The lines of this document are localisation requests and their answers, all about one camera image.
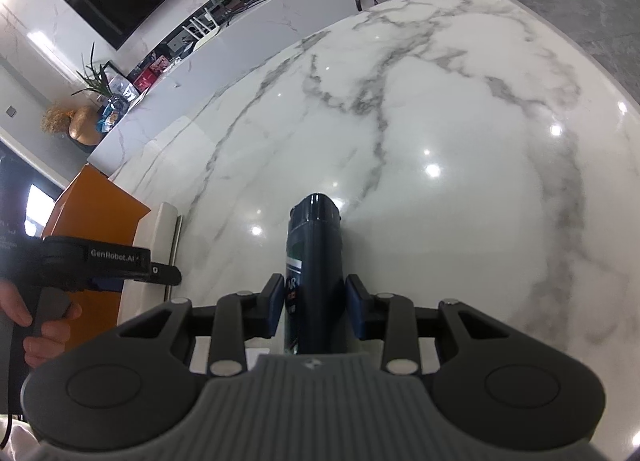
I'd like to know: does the dark spray can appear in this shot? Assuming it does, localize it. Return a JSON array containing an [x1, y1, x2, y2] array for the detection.
[[285, 192, 347, 355]]

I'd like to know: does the person left hand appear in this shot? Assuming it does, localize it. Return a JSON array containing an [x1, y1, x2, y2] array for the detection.
[[1, 279, 81, 368]]

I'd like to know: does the orange storage box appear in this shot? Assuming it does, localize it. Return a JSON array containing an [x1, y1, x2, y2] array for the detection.
[[43, 164, 150, 340]]

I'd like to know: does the gold vase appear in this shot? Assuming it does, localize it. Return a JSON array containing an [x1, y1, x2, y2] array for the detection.
[[68, 106, 103, 146]]

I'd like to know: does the green potted plant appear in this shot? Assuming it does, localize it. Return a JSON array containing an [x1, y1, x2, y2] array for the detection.
[[73, 45, 113, 99]]

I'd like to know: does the white wifi router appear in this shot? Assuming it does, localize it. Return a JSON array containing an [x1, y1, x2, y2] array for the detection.
[[182, 13, 221, 51]]

